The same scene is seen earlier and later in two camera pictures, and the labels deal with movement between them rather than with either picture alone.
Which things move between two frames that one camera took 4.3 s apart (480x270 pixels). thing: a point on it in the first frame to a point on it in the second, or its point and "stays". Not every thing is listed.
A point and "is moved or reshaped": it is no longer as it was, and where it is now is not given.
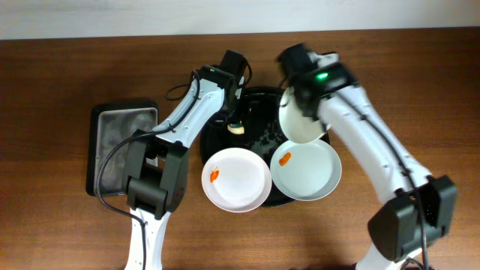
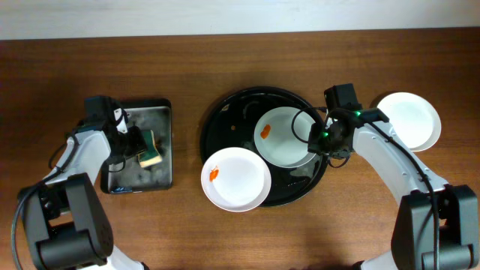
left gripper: (228, 113) to (136, 141)
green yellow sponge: (236, 128) is moved or reshaped
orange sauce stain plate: (283, 160) to (264, 134)
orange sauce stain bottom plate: (214, 175) stays
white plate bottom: (236, 180) stays
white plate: (306, 171) to (281, 136)
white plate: (298, 127) to (412, 119)
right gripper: (305, 103) to (316, 142)
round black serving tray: (254, 124) stays
